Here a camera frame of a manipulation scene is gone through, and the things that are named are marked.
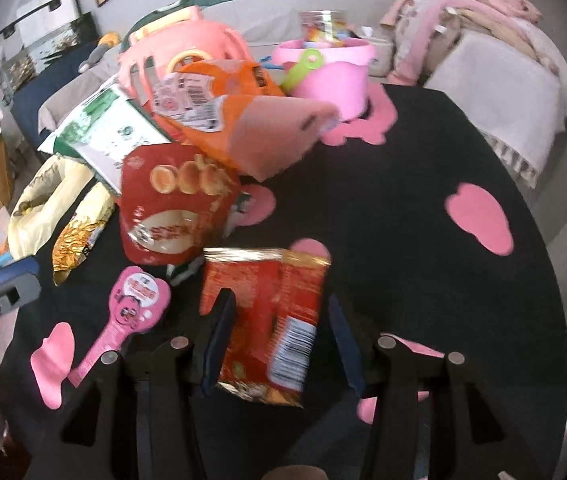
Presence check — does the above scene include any orange and pink snack packet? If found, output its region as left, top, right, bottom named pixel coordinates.
left=152, top=59, right=340, bottom=182

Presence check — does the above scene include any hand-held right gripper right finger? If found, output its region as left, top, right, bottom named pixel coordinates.
left=330, top=294, right=550, bottom=480

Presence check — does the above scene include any clear plastic jar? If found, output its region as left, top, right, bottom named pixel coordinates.
left=297, top=9, right=360, bottom=45

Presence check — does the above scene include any black-framed glass tank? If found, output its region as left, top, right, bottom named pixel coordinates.
left=0, top=0, right=98, bottom=107

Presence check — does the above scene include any gold foil snack packet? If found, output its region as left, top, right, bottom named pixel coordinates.
left=52, top=184, right=115, bottom=287

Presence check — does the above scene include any green and white snack packet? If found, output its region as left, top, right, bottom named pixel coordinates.
left=38, top=84, right=175, bottom=197

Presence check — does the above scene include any green toy scoop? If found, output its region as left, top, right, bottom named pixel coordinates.
left=282, top=49, right=325, bottom=94

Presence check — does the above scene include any pink plastic bucket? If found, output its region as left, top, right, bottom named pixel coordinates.
left=270, top=38, right=377, bottom=122

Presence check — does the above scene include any white fringed blanket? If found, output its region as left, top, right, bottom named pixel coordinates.
left=422, top=24, right=565, bottom=188

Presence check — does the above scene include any beige sofa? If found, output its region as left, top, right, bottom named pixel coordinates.
left=38, top=0, right=464, bottom=128

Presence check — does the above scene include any yellow plastic bag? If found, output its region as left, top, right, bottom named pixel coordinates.
left=6, top=154, right=95, bottom=257

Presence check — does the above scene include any red foil snack packet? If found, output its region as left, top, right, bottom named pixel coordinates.
left=198, top=246, right=333, bottom=409

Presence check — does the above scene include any yellow and grey plush toy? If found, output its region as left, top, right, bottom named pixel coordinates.
left=78, top=31, right=123, bottom=74

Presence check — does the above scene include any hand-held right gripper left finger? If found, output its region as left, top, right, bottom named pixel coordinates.
left=28, top=287, right=239, bottom=480

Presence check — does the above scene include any coral pink plastic carrier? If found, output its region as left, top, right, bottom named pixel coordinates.
left=115, top=5, right=253, bottom=107

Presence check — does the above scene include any red cookie packet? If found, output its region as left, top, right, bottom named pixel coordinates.
left=118, top=142, right=243, bottom=267

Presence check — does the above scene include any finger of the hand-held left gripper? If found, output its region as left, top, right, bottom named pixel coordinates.
left=0, top=255, right=43, bottom=321

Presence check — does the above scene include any pink lollipop-shaped package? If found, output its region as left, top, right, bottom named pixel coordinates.
left=68, top=265, right=173, bottom=387

